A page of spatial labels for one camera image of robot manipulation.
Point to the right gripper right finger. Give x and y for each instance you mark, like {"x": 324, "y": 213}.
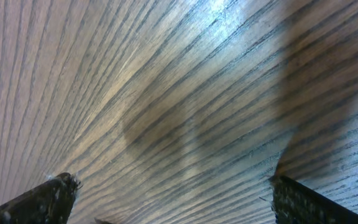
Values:
{"x": 294, "y": 203}

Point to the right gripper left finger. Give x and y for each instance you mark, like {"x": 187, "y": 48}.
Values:
{"x": 49, "y": 202}

